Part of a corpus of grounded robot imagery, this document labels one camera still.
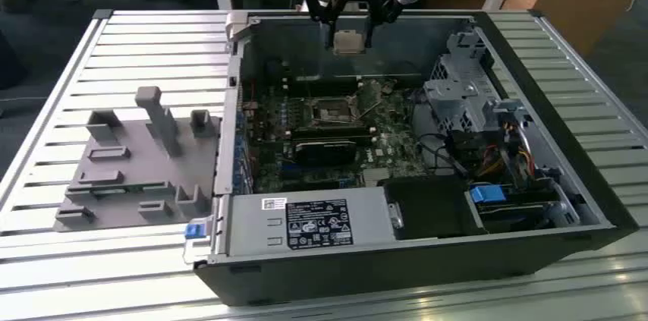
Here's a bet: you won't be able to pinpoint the graphics card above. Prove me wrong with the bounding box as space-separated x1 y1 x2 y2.
292 140 359 167

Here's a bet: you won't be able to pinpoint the silver drive cage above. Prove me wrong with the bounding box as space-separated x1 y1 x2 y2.
423 30 507 134

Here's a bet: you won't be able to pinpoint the grey case latch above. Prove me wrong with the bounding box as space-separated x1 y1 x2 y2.
224 11 252 41

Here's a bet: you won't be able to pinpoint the metal socket cover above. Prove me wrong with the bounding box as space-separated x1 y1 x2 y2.
352 78 387 119

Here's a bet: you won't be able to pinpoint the coloured power wire bundle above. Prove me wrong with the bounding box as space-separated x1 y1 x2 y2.
473 119 541 181

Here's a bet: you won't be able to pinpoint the metal locking lever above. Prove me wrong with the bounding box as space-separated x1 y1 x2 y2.
360 97 387 120

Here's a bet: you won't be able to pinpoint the black plastic housing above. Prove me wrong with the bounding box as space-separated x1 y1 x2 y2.
376 176 487 241

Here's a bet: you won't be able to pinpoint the RAM slot bank white latches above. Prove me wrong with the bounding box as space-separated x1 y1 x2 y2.
283 66 359 97

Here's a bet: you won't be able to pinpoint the black PC case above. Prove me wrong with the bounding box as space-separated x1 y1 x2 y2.
193 9 640 307

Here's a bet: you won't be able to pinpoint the black hard disk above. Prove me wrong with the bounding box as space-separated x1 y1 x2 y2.
475 199 556 233

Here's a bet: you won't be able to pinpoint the green RAM stick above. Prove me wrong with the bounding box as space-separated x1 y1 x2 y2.
89 183 171 197

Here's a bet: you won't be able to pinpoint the CPU socket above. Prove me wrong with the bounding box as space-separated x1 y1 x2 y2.
307 95 364 127

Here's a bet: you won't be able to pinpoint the silver power supply unit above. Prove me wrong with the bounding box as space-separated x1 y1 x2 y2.
225 188 399 257

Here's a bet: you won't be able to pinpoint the silver CPU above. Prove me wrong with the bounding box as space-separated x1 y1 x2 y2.
331 28 368 55

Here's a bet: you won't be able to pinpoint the grey parts rack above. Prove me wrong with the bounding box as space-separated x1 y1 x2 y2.
52 86 224 234

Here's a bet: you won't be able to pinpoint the blue disk carrier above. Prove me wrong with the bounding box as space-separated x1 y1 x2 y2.
468 183 507 206

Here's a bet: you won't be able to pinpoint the silver chipset heat sink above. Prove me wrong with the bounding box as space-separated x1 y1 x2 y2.
363 167 392 186

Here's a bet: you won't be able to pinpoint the green motherboard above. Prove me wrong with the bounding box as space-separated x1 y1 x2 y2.
237 77 431 193

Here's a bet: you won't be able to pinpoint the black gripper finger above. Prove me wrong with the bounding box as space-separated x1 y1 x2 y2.
301 0 351 49
361 0 405 49

